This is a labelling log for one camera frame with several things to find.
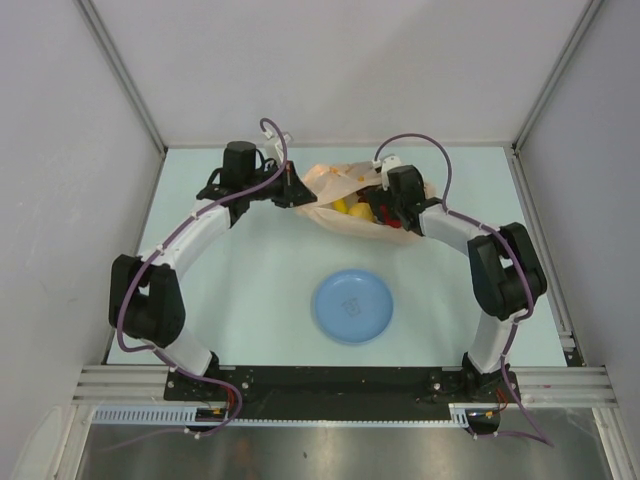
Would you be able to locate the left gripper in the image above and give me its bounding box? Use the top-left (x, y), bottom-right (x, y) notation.
top-left (244, 161), bottom-right (317, 209)

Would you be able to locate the red fake dragon fruit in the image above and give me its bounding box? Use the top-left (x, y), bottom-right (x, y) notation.
top-left (374, 204), bottom-right (402, 229)

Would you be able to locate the translucent orange plastic bag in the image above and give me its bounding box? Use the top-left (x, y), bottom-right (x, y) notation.
top-left (295, 162), bottom-right (418, 245)

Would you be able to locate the yellow fake pear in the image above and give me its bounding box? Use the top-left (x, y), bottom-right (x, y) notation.
top-left (348, 202), bottom-right (375, 222)

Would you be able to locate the blue plastic plate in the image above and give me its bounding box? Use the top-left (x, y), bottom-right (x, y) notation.
top-left (311, 269), bottom-right (394, 345)

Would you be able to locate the yellow fake banana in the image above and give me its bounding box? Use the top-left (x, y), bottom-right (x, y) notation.
top-left (331, 198), bottom-right (349, 214)

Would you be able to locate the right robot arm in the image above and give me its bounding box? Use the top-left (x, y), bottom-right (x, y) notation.
top-left (365, 156), bottom-right (547, 401)

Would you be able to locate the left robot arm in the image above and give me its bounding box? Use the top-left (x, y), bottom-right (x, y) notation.
top-left (108, 141), bottom-right (317, 400)

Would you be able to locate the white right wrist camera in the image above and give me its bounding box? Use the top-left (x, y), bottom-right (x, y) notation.
top-left (371, 154), bottom-right (402, 190)

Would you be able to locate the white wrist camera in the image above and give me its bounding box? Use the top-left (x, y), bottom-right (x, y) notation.
top-left (263, 131), bottom-right (283, 163)
top-left (371, 154), bottom-right (402, 190)

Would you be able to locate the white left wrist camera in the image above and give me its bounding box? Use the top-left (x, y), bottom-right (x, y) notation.
top-left (263, 131), bottom-right (283, 163)

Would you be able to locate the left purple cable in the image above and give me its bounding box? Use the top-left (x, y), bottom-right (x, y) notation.
top-left (117, 118), bottom-right (291, 441)

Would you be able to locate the purple cable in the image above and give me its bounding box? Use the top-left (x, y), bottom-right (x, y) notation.
top-left (117, 118), bottom-right (291, 441)
top-left (373, 132), bottom-right (556, 449)

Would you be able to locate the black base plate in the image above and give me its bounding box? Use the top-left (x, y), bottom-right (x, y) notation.
top-left (164, 364), bottom-right (521, 420)

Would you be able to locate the aluminium frame rail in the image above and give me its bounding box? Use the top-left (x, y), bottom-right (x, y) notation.
top-left (73, 365), bottom-right (617, 407)

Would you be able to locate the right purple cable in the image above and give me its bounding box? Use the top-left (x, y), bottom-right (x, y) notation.
top-left (373, 132), bottom-right (556, 449)

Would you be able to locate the white slotted cable duct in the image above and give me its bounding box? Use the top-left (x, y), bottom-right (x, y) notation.
top-left (92, 403), bottom-right (474, 429)

